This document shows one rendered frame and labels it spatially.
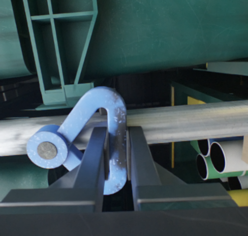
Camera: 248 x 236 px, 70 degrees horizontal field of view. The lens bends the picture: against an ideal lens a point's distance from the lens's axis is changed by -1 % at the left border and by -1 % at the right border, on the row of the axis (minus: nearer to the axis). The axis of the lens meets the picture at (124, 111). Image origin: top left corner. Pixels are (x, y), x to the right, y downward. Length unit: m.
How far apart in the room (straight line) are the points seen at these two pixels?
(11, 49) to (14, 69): 0.02
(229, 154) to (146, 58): 0.35
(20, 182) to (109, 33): 0.20
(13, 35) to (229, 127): 0.23
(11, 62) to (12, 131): 0.08
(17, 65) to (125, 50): 0.12
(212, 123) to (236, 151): 0.31
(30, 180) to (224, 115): 0.23
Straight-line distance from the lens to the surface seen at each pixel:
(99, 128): 0.15
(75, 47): 0.18
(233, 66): 0.37
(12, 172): 0.27
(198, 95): 0.49
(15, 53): 0.22
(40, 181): 0.26
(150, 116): 0.16
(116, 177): 0.17
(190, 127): 0.17
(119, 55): 0.18
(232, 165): 0.49
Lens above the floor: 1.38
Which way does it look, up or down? level
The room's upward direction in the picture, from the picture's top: 95 degrees counter-clockwise
